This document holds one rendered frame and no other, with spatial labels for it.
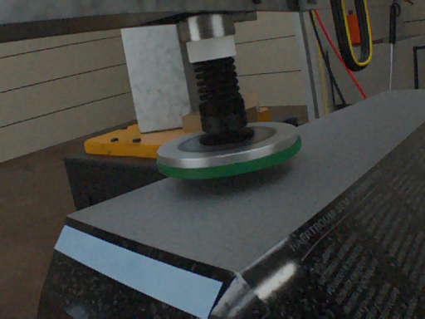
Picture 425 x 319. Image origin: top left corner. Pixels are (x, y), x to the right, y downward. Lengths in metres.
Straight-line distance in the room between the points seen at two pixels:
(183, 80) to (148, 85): 0.12
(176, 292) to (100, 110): 7.31
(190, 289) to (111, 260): 0.14
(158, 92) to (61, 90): 5.92
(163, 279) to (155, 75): 1.07
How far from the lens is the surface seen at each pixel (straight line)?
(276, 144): 0.62
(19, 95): 7.03
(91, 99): 7.64
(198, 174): 0.61
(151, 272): 0.49
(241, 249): 0.46
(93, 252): 0.59
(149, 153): 1.32
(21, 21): 0.41
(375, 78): 3.64
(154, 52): 1.47
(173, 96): 1.47
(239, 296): 0.42
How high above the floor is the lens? 1.02
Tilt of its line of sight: 11 degrees down
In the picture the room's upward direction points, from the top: 10 degrees counter-clockwise
